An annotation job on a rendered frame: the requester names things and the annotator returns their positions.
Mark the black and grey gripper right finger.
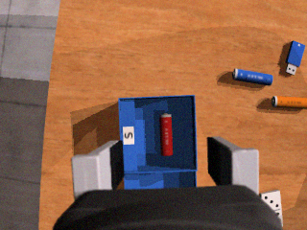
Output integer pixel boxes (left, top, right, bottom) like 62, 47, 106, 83
207, 136, 259, 195

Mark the blue usb stick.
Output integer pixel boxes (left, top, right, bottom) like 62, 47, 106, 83
286, 40, 305, 74

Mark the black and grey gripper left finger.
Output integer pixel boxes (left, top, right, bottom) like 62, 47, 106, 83
71, 140, 125, 201

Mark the blue aa battery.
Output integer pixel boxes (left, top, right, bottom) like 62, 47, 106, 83
232, 69, 273, 86

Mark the red aa battery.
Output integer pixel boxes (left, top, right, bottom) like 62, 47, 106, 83
159, 113, 173, 156

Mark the orange aa battery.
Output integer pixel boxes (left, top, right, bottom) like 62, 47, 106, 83
272, 96, 307, 109

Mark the white domino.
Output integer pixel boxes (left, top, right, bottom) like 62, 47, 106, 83
260, 190, 283, 227

